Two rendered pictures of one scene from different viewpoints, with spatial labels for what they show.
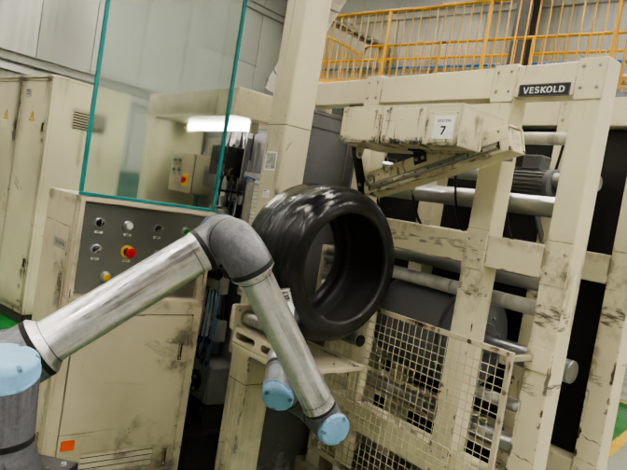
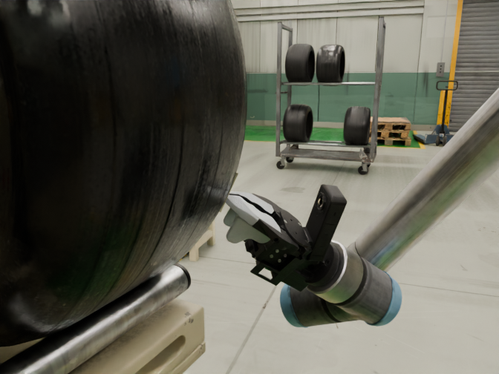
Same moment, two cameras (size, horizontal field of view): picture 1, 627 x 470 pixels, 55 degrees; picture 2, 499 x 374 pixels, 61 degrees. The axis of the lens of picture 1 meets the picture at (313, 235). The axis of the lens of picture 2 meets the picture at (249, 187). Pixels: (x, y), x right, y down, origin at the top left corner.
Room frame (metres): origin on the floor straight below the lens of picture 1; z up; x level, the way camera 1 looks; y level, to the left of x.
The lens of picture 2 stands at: (2.12, 0.56, 1.18)
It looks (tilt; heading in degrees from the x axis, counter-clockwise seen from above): 14 degrees down; 248
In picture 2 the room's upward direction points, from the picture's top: straight up
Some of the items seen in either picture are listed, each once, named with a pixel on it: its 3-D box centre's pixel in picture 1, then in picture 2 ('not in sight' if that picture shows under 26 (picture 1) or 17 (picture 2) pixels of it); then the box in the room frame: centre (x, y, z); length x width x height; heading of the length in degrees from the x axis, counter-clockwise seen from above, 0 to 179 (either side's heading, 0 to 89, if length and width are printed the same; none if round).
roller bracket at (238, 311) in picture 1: (274, 317); not in sight; (2.37, 0.10, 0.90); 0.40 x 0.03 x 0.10; 130
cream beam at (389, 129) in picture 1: (415, 131); not in sight; (2.32, -0.32, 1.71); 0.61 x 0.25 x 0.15; 40
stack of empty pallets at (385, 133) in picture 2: not in sight; (387, 130); (-3.71, -6.35, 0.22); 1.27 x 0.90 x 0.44; 50
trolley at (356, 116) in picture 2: not in sight; (327, 98); (-1.03, -4.41, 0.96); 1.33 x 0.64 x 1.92; 138
